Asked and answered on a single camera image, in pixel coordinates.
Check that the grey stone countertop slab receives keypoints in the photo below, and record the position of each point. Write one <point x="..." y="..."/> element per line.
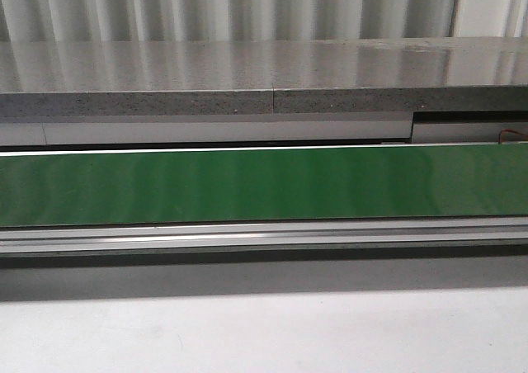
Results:
<point x="235" y="78"/>

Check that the white panel under countertop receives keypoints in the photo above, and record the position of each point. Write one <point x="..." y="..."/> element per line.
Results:
<point x="368" y="127"/>

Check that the green conveyor belt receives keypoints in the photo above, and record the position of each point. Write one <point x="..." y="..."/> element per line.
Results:
<point x="220" y="185"/>

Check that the white pleated curtain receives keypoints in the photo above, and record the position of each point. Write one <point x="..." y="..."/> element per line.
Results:
<point x="257" y="20"/>

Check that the aluminium conveyor front rail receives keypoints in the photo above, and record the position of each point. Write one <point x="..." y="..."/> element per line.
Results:
<point x="263" y="236"/>

